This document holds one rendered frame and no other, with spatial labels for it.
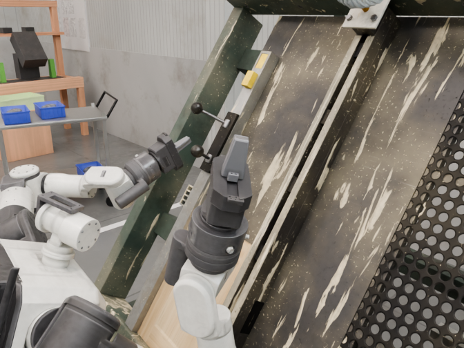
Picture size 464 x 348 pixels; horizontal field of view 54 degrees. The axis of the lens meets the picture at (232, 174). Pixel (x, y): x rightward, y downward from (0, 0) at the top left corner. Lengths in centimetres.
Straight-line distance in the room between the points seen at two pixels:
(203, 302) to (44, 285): 30
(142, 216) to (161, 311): 35
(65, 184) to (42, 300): 56
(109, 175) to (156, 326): 47
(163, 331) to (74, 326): 66
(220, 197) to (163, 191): 101
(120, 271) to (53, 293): 80
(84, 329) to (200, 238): 23
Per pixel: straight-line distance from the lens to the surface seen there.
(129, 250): 164
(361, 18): 120
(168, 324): 139
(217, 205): 62
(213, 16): 474
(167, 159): 135
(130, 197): 128
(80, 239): 91
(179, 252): 75
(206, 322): 75
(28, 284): 87
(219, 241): 67
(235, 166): 64
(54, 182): 138
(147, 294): 146
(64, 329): 78
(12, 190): 134
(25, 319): 87
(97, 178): 130
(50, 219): 95
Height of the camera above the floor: 181
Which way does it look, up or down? 19 degrees down
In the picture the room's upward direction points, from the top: straight up
